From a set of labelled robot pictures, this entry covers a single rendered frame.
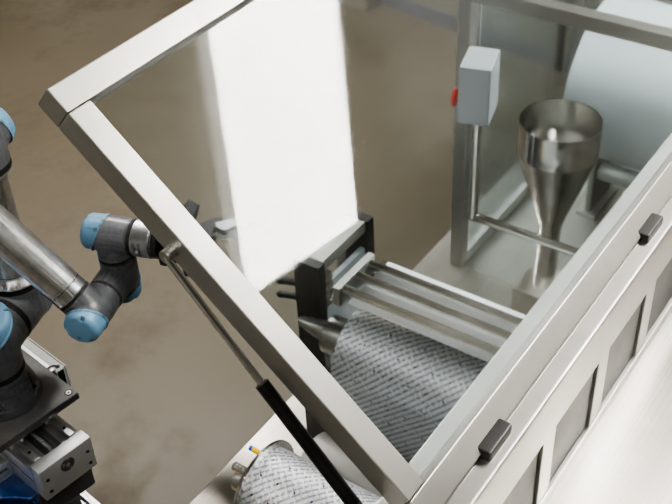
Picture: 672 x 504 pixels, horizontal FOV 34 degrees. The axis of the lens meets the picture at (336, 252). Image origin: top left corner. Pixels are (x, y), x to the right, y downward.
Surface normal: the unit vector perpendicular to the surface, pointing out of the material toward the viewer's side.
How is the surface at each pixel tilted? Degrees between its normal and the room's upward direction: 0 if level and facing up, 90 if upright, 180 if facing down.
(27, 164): 0
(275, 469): 5
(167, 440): 0
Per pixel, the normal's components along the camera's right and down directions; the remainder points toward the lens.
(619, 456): -0.04, -0.78
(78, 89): 0.51, -0.38
